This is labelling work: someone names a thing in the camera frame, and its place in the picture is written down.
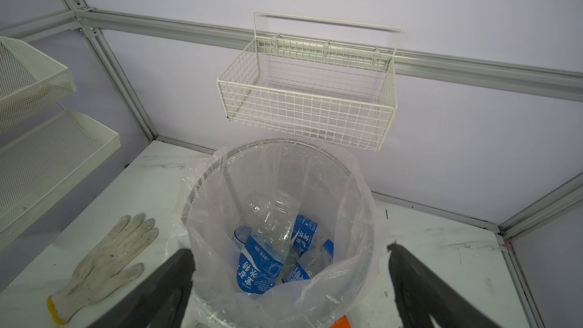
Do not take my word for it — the blue cap water bottle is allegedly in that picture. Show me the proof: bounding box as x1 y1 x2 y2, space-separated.
282 239 334 283

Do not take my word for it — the clear plastic bin liner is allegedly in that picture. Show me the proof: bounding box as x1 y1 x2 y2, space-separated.
170 136 393 328

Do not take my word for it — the white wire wall basket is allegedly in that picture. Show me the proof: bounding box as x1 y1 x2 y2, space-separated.
216 31 398 151

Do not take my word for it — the grey mesh waste bin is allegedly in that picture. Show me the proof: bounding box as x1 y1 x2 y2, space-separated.
181 138 375 328

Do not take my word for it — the white mesh lower shelf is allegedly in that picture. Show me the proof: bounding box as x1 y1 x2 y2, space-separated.
1 110 121 249

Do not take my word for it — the blue label water bottle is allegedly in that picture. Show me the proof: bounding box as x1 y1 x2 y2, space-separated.
232 225 253 251

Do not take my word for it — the white mesh shelf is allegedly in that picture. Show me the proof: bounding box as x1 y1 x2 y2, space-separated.
1 110 121 249
1 36 77 133

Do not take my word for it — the white cotton work glove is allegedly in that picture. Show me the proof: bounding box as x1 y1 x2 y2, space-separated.
46 214 159 326

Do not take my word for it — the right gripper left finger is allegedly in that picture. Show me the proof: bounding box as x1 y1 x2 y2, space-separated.
91 248 196 328

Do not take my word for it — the orange label juice bottle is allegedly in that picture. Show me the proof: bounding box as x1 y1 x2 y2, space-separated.
330 316 352 328

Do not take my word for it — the crushed blue label bottle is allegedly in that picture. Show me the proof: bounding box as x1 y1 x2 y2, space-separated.
237 191 300 295

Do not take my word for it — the white mesh upper shelf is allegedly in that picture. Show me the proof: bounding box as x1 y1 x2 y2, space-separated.
1 36 77 133

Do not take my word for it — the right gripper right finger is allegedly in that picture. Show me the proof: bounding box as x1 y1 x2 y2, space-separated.
387 243 498 327

